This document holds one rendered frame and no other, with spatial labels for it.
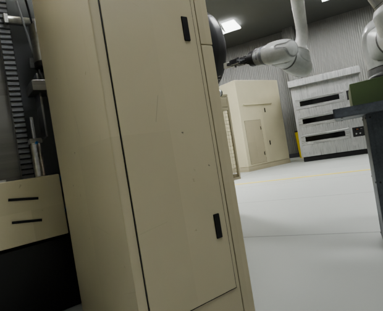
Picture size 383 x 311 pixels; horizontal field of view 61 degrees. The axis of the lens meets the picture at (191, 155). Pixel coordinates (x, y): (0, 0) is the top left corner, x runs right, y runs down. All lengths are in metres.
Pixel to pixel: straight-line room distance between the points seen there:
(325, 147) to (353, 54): 3.35
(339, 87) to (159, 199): 6.90
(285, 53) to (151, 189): 0.92
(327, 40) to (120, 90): 9.42
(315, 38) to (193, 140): 9.30
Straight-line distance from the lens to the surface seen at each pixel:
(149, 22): 1.00
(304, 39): 1.73
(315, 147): 7.56
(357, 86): 1.62
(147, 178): 0.88
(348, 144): 7.56
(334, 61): 10.00
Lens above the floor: 0.56
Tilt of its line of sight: level
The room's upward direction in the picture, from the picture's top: 9 degrees counter-clockwise
